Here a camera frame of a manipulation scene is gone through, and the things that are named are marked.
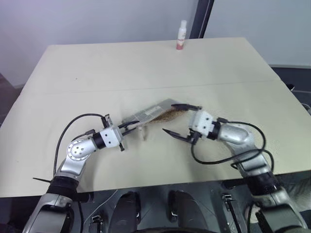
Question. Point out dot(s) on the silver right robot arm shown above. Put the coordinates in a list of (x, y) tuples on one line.
[(245, 138)]

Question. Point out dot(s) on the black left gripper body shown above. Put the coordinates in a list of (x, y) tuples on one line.
[(121, 147)]

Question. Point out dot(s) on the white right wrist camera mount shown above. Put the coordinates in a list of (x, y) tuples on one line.
[(202, 122)]

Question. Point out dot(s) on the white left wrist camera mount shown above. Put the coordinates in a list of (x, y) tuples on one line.
[(110, 138)]

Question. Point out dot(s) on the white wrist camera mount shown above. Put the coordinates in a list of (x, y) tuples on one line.
[(202, 122), (110, 138)]

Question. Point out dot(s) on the black upright pole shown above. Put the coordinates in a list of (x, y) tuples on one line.
[(202, 19)]

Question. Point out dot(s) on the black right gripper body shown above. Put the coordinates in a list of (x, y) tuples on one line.
[(195, 136)]

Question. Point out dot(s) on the clear grid pouch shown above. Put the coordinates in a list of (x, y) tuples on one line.
[(148, 113)]

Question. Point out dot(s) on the black zip tie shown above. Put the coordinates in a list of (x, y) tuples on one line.
[(42, 179)]

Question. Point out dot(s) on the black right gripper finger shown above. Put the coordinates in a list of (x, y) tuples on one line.
[(178, 136), (182, 106)]

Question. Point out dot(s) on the white pink spray bottle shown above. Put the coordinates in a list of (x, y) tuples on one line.
[(181, 35)]

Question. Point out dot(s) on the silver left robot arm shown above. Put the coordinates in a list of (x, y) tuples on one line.
[(76, 149)]

